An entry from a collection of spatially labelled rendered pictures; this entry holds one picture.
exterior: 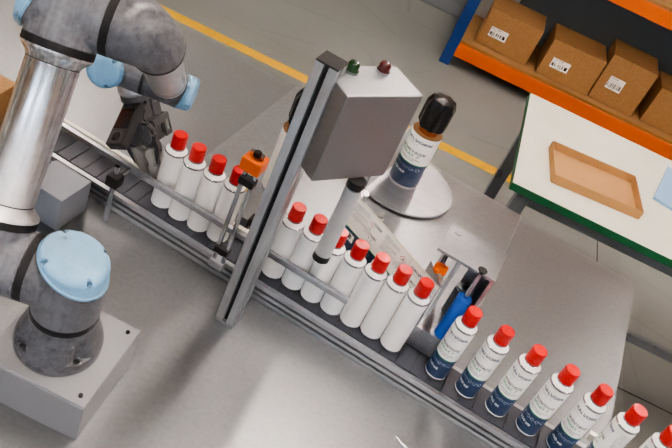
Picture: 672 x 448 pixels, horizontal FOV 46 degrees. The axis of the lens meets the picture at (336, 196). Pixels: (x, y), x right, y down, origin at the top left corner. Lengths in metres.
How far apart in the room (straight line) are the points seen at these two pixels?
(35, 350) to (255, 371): 0.47
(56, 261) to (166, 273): 0.53
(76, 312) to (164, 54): 0.44
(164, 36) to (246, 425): 0.76
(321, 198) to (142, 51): 0.93
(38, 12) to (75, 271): 0.40
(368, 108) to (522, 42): 3.95
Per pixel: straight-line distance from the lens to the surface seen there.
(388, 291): 1.69
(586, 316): 2.32
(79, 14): 1.27
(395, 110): 1.41
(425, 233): 2.15
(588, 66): 5.30
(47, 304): 1.35
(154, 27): 1.27
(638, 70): 5.33
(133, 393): 1.59
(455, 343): 1.71
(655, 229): 2.98
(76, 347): 1.44
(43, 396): 1.47
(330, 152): 1.39
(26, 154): 1.32
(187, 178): 1.78
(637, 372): 3.75
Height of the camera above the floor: 2.11
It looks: 35 degrees down
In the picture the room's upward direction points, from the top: 25 degrees clockwise
